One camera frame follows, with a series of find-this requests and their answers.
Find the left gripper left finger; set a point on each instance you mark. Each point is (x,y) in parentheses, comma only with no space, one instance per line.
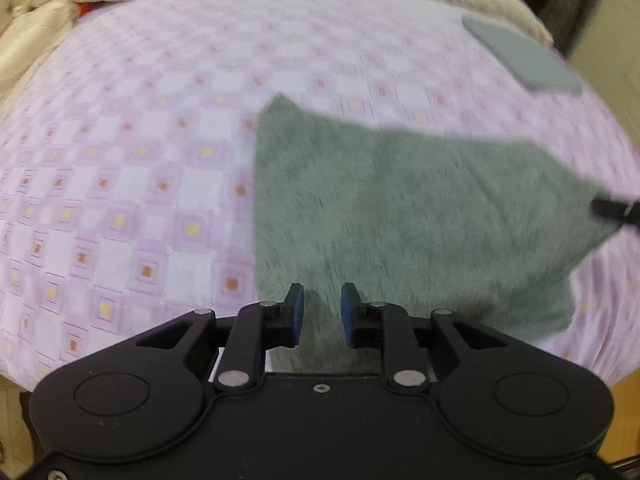
(284,319)

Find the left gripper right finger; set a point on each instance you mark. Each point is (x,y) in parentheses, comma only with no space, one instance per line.
(361,322)

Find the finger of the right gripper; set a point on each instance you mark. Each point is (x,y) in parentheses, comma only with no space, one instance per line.
(621,212)

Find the grey speckled pants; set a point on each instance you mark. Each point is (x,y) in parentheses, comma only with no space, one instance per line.
(489,229)

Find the folded blue-grey garment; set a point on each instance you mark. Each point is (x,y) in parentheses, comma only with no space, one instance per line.
(535,66)

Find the purple patterned bed sheet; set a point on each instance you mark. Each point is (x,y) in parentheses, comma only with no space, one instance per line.
(125,163)

